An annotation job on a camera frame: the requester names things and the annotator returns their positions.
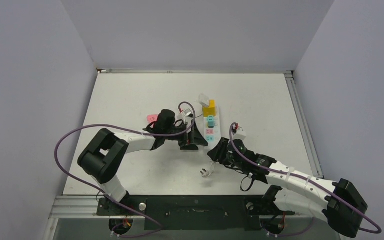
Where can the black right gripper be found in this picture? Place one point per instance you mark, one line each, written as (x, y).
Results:
(218, 153)

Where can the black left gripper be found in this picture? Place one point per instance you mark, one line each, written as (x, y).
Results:
(197, 139)

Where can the white power strip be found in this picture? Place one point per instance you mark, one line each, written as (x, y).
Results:
(212, 129)

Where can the pink triangular plug adapter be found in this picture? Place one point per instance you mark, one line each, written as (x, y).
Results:
(152, 118)

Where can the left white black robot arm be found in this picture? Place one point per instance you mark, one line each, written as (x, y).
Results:
(103, 155)

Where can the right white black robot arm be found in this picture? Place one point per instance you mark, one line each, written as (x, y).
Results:
(338, 203)

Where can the teal plug adapter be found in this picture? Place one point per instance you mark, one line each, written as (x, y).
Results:
(210, 121)

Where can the yellow plug adapter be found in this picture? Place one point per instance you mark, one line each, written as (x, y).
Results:
(209, 110)

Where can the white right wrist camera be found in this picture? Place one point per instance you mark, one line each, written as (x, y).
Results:
(239, 134)

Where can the white power strip cord plug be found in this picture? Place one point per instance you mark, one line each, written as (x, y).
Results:
(208, 170)

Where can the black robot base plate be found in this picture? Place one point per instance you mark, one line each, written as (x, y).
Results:
(197, 212)

